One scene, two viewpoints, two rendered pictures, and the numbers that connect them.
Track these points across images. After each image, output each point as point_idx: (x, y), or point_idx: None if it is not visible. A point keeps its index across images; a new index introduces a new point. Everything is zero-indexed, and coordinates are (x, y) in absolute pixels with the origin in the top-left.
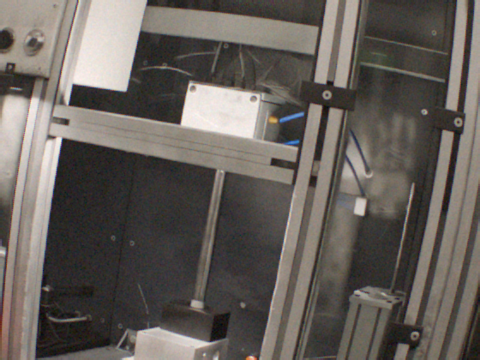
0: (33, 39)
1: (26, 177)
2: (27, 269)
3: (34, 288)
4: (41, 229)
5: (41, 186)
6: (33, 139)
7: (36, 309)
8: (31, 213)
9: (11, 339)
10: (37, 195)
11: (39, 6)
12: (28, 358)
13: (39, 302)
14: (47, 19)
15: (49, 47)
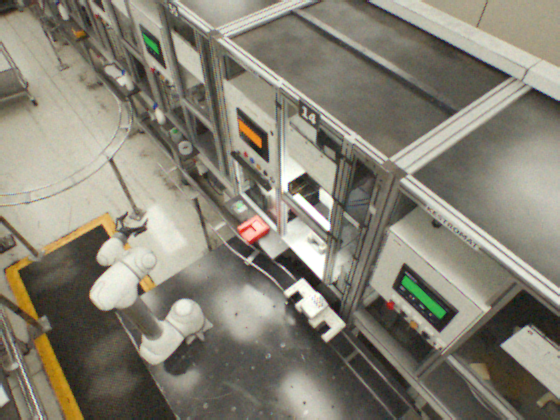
0: (271, 180)
1: (278, 204)
2: (281, 220)
3: (284, 221)
4: (284, 212)
5: (282, 207)
6: (278, 198)
7: (286, 223)
8: (280, 211)
9: (279, 229)
10: (281, 209)
11: (271, 171)
12: (284, 232)
13: (286, 222)
14: (274, 176)
15: (276, 183)
